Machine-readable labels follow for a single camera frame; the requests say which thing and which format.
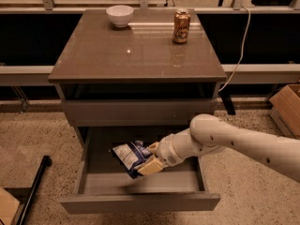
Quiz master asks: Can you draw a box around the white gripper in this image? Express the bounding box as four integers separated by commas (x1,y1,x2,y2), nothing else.
138,134,184,175

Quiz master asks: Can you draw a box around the blue white chip bag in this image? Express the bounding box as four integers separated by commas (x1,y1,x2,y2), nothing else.
112,141,152,179

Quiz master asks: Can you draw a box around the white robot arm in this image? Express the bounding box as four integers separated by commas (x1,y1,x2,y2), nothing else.
138,114,300,182

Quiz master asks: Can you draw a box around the closed grey top drawer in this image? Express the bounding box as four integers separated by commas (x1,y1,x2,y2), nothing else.
61,98,217,127

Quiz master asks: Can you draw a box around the open grey middle drawer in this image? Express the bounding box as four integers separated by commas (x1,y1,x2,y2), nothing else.
61,126,220,214

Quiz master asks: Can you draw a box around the grey drawer cabinet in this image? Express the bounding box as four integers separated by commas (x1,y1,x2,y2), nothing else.
48,8,228,147

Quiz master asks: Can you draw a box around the black table leg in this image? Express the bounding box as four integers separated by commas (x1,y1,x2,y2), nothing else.
219,89,235,115

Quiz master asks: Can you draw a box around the black metal bar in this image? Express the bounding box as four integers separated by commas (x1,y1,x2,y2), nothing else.
16,156,52,225

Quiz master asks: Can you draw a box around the cardboard box right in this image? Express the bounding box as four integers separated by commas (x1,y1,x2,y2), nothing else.
270,84,300,139

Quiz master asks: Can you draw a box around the cardboard box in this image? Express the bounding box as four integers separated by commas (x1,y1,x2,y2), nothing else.
0,187,20,225
270,84,300,139

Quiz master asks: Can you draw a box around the orange soda can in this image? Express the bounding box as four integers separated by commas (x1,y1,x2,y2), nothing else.
172,9,190,44

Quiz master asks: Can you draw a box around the white ceramic bowl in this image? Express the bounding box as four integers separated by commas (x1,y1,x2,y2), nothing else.
106,5,134,27

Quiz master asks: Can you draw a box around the cardboard box lower left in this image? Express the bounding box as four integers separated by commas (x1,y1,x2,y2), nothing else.
0,187,20,225

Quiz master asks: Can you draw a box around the white power cable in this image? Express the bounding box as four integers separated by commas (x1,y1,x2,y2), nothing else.
217,6,252,94

